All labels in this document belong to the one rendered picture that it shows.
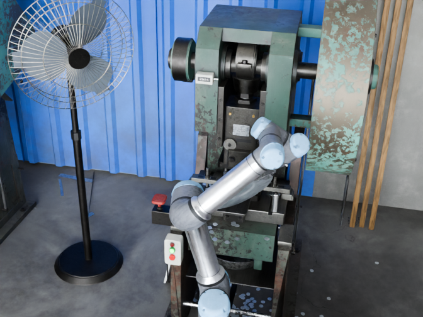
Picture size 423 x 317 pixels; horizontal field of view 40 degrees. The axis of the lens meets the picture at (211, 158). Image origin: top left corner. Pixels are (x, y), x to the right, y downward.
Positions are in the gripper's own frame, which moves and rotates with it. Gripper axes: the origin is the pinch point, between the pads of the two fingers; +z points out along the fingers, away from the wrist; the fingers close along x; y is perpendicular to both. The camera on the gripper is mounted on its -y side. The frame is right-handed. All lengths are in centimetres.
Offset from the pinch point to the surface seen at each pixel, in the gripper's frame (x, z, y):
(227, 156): -14.5, 30.3, -14.8
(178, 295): 32, 77, 13
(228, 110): -30.7, 14.6, -14.4
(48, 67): -84, 54, 35
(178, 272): 22, 66, 13
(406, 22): -46, 10, -149
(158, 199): -10, 50, 15
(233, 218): 11.2, 41.4, -11.1
